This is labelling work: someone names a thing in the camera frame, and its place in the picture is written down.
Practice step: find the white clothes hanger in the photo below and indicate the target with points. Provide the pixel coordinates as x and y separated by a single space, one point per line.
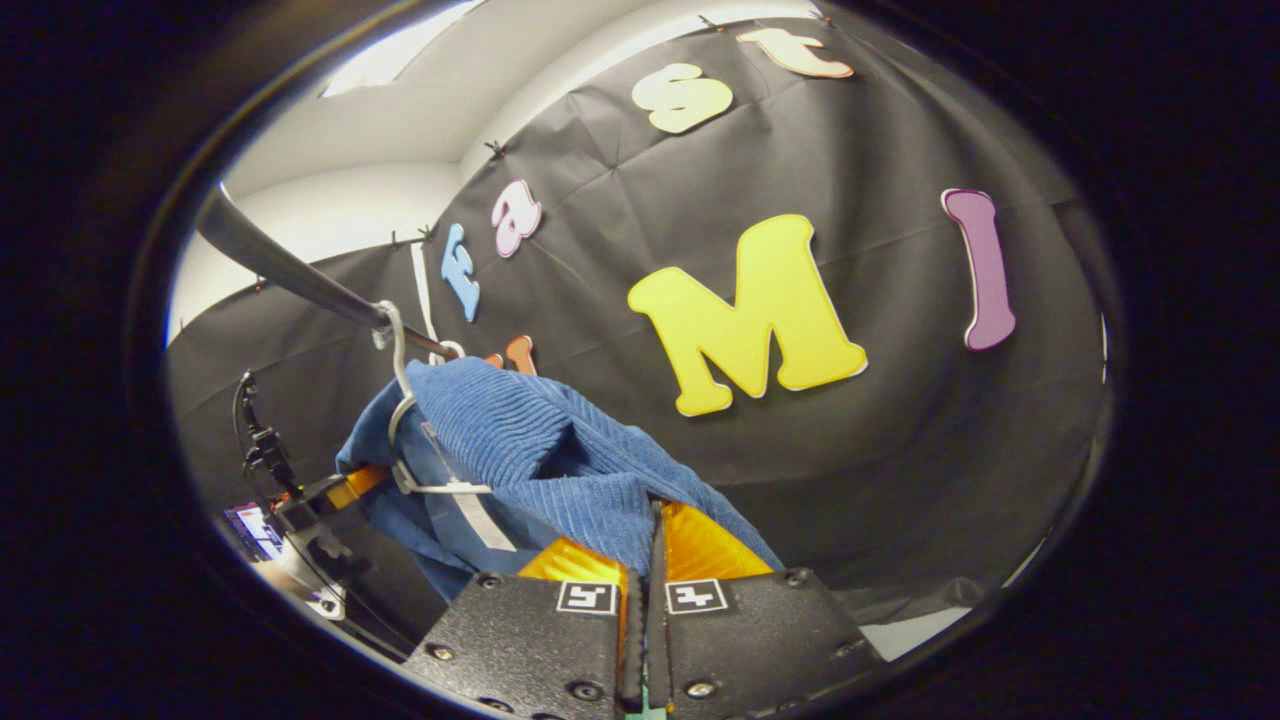
398 350

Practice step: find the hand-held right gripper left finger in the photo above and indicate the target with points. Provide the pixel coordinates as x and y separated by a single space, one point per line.
530 640

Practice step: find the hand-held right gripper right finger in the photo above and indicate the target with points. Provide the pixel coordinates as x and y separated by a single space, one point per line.
760 640

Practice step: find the black clothes rack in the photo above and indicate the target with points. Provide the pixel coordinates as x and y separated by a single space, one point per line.
280 265

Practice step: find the black backdrop cloth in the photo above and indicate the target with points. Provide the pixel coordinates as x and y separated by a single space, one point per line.
900 450

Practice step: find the computer monitor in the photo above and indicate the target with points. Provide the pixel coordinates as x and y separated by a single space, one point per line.
255 530

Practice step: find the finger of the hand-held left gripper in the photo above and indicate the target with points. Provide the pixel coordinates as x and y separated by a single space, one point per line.
355 485

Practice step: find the blue jacket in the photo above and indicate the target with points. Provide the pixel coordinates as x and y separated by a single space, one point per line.
520 440

